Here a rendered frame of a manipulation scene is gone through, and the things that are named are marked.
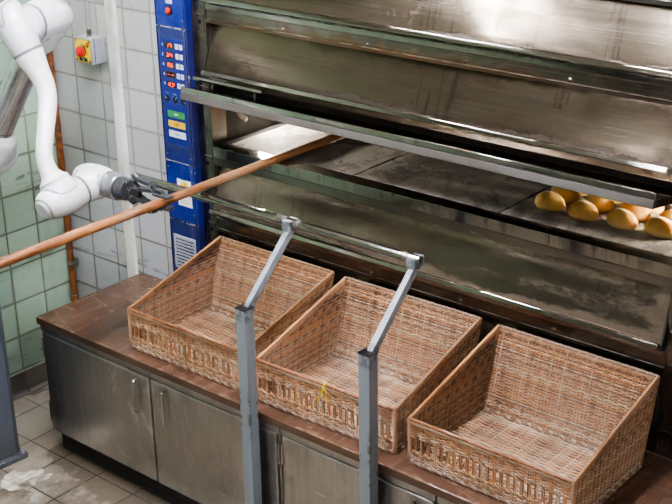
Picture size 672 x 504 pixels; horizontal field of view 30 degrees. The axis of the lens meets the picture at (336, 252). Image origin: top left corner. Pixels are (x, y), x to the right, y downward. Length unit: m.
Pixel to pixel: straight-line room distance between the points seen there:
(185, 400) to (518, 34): 1.65
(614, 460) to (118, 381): 1.82
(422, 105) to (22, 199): 1.97
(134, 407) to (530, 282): 1.49
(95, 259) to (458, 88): 2.07
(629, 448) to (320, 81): 1.52
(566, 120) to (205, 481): 1.75
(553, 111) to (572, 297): 0.56
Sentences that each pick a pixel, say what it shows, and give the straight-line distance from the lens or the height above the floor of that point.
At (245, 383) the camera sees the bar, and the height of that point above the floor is 0.70.
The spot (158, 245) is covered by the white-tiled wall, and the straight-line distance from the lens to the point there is 4.98.
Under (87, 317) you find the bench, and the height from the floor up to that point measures 0.58.
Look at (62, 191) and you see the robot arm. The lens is 4.12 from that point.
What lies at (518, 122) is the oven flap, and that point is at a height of 1.50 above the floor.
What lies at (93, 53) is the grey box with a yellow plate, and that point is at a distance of 4.87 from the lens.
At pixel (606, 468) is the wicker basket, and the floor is 0.68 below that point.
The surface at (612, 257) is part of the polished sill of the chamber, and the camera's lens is 3.67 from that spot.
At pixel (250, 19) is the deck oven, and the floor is 1.67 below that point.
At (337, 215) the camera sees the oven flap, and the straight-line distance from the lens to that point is 4.26.
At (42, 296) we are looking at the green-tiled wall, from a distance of 5.41.
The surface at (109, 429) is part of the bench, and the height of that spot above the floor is 0.23.
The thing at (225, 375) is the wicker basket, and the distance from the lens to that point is 4.14.
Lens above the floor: 2.56
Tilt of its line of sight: 23 degrees down
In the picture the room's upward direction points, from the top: 1 degrees counter-clockwise
